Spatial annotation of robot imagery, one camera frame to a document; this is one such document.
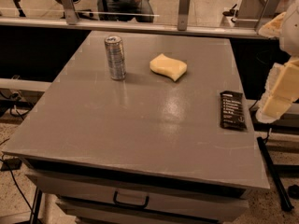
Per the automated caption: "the black drawer handle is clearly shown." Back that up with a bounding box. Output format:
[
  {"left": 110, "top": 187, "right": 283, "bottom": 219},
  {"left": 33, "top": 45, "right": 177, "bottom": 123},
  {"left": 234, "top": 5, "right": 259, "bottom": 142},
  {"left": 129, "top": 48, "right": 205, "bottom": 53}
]
[{"left": 113, "top": 190, "right": 150, "bottom": 209}]

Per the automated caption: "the black floor cable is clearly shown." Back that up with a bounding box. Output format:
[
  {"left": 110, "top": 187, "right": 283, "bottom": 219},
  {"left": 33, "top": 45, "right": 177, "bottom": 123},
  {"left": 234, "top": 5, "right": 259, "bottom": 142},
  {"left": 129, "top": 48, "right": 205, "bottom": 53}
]
[{"left": 0, "top": 157, "right": 35, "bottom": 213}]

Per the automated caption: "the yellow sponge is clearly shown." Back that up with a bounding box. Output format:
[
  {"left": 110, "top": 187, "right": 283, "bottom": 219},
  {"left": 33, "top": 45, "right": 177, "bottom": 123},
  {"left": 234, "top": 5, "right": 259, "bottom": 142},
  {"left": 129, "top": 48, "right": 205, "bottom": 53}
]
[{"left": 149, "top": 54, "right": 187, "bottom": 82}]

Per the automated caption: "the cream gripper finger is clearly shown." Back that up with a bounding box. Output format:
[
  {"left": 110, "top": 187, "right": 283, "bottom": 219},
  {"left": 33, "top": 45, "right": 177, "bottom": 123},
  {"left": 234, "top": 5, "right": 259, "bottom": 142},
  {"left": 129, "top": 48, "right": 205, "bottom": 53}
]
[
  {"left": 258, "top": 12, "right": 286, "bottom": 38},
  {"left": 255, "top": 59, "right": 299, "bottom": 123}
]

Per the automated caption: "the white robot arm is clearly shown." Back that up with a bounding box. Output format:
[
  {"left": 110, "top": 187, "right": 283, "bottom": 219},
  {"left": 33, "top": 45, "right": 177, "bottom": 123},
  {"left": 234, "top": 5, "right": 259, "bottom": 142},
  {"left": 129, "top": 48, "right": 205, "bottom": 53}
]
[{"left": 256, "top": 0, "right": 299, "bottom": 123}]

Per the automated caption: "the grey metal railing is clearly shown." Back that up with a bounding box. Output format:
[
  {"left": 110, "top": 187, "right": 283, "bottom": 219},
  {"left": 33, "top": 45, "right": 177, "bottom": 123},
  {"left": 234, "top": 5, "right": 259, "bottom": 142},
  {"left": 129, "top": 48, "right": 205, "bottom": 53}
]
[{"left": 0, "top": 0, "right": 280, "bottom": 39}]

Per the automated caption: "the black pole on floor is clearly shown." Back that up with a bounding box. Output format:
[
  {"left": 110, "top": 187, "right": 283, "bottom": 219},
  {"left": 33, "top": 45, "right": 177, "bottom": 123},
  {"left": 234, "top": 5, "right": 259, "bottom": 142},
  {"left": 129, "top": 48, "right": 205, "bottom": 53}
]
[{"left": 257, "top": 137, "right": 293, "bottom": 212}]

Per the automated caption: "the grey drawer cabinet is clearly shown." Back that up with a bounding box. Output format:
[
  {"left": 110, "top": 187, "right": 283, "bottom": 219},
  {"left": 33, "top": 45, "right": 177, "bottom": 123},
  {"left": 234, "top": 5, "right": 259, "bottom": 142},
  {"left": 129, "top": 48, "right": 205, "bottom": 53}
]
[{"left": 24, "top": 158, "right": 250, "bottom": 224}]

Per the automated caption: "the person in jeans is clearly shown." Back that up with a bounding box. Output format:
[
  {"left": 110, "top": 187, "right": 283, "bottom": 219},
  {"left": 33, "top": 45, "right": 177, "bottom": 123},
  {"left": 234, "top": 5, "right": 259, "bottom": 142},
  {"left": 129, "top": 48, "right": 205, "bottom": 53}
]
[{"left": 97, "top": 0, "right": 154, "bottom": 23}]

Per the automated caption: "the silver redbull can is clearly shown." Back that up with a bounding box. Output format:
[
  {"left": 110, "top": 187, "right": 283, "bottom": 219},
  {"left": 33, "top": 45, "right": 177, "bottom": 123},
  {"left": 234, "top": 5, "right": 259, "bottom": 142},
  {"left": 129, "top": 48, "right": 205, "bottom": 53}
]
[{"left": 105, "top": 35, "right": 126, "bottom": 80}]

